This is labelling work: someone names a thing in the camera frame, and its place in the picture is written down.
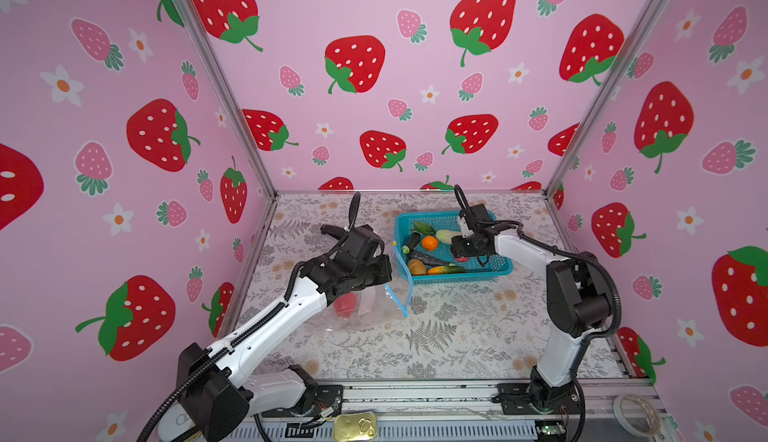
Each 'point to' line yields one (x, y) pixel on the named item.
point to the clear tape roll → (618, 409)
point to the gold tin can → (355, 427)
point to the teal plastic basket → (499, 264)
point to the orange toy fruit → (430, 243)
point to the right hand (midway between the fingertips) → (459, 246)
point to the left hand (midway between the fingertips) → (394, 268)
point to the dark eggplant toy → (410, 249)
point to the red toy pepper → (345, 304)
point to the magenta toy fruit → (462, 259)
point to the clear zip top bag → (377, 305)
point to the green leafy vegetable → (425, 228)
